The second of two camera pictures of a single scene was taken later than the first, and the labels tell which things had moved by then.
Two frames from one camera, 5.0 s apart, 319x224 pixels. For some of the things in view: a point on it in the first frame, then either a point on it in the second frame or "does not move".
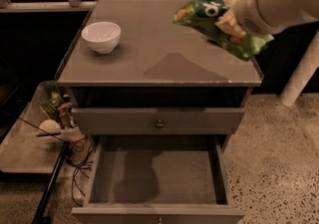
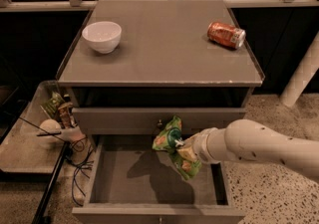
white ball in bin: [50, 125] does not move
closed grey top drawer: [160, 120] does not move
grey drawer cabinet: [133, 71] does not move
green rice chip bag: [206, 9] -> [166, 140]
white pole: [303, 72] does not move
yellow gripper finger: [230, 26] -> [187, 152]
